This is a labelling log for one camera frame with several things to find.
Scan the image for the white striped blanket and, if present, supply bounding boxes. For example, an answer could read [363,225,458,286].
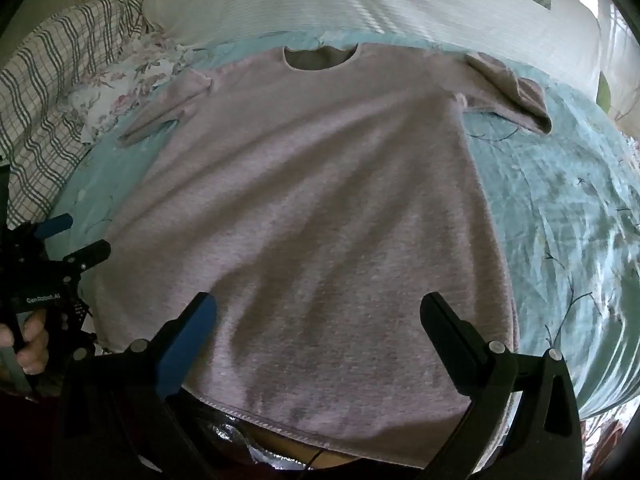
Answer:
[142,0,603,106]

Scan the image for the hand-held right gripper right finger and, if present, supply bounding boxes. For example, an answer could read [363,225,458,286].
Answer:
[420,291,583,480]

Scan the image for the teal floral bedsheet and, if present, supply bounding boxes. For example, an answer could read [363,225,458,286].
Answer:
[47,30,640,421]

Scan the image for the clear plastic bag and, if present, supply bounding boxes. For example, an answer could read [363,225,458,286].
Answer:
[190,400,326,476]

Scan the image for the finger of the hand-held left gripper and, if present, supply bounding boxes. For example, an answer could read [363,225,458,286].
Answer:
[32,213,75,241]
[47,239,112,281]

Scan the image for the white floral cloth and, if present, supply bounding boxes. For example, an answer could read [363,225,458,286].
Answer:
[70,25,211,143]

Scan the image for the beige pillow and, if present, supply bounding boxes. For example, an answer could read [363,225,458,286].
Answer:
[92,42,553,461]

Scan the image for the plaid cloth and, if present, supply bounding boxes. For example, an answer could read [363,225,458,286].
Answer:
[0,0,161,226]

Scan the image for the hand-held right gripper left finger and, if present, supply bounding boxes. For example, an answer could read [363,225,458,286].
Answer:
[50,291,218,480]

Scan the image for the person's left hand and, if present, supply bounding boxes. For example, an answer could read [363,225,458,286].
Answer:
[0,307,51,376]

